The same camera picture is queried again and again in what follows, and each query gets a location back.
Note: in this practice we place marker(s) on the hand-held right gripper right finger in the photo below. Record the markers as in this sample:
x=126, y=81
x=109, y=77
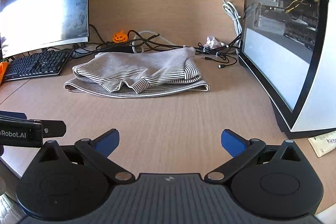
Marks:
x=231, y=142

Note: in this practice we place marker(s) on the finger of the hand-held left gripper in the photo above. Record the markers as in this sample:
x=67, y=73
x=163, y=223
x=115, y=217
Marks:
x=53, y=129

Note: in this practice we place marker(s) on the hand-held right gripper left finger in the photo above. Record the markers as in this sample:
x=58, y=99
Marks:
x=105, y=142

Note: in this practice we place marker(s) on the striped shirt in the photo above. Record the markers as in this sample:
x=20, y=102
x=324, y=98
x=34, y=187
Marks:
x=136, y=69

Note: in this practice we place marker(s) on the orange soft object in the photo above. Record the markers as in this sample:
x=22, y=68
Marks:
x=2, y=71

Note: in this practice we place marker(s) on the black keyboard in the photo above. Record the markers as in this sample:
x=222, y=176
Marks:
x=36, y=64

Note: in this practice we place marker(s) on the white quilted garment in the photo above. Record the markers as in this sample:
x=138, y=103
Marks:
x=6, y=211

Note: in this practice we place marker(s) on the glass sided computer case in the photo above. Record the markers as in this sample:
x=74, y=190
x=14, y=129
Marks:
x=275, y=69

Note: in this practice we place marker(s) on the black adapter box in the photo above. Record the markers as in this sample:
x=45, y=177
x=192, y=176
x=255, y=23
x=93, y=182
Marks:
x=115, y=49

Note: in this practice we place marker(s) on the orange pumpkin figure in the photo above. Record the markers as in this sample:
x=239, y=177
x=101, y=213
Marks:
x=120, y=37

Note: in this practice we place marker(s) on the black computer monitor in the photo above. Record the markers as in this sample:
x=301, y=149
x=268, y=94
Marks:
x=39, y=3

